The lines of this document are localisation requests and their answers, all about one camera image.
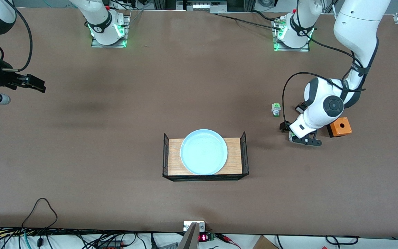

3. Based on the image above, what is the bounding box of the flat looped black cable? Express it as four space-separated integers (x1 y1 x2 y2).
325 235 359 245

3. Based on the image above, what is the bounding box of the light blue round plate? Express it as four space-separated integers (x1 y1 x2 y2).
180 129 228 175

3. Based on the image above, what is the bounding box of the wooden tray with wire sides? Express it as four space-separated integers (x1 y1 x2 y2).
162 131 249 182

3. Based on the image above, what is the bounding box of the short thick black cable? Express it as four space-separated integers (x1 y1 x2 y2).
253 10 279 22

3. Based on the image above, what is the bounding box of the long thin black cable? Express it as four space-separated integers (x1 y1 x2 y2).
210 10 284 30

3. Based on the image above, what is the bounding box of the white power strip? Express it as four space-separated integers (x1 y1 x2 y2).
177 0 227 13

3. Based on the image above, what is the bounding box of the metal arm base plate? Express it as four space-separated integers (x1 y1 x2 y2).
272 17 311 52
91 14 131 48

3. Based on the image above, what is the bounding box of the red clip lead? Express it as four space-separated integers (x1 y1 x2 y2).
215 233 243 249

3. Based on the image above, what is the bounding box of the orange button enclosure box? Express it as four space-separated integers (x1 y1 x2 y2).
326 117 352 138

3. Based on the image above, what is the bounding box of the looped thin black cable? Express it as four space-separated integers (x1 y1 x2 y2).
21 198 58 230

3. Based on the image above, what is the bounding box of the black power adapter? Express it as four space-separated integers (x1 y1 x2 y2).
95 240 125 249

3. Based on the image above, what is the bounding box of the brown cardboard piece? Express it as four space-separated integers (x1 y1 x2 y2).
253 235 279 249

